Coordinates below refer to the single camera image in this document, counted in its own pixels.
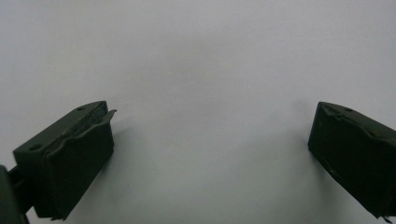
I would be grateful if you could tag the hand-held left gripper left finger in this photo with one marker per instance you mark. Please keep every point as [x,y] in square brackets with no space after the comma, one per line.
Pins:
[71,161]

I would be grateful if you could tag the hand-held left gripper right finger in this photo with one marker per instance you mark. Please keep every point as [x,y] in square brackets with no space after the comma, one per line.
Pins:
[358,155]

